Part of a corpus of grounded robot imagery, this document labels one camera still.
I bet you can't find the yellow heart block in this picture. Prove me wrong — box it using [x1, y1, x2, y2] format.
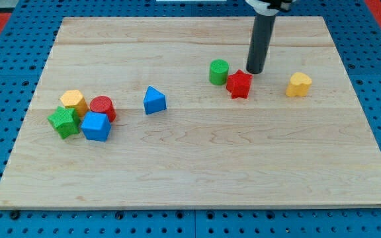
[285, 72, 312, 97]

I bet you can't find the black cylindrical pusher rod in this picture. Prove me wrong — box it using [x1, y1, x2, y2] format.
[246, 14, 276, 74]

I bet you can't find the green cylinder block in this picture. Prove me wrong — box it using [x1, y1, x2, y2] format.
[209, 59, 229, 85]

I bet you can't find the blue cube block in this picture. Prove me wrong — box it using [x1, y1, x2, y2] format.
[81, 111, 111, 141]

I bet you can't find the red cylinder block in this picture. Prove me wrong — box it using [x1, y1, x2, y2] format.
[90, 95, 116, 122]

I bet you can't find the blue triangle block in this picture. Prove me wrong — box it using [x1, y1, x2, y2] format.
[144, 86, 167, 115]

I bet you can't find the green star block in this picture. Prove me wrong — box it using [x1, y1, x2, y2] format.
[47, 106, 81, 139]

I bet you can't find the red star block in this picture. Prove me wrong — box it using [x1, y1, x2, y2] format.
[226, 69, 253, 99]

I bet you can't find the yellow hexagon block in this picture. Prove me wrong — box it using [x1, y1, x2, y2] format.
[60, 89, 89, 117]

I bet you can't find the wooden board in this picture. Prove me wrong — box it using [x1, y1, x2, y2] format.
[0, 17, 381, 210]

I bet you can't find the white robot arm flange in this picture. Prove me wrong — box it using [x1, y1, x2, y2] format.
[245, 0, 296, 16]

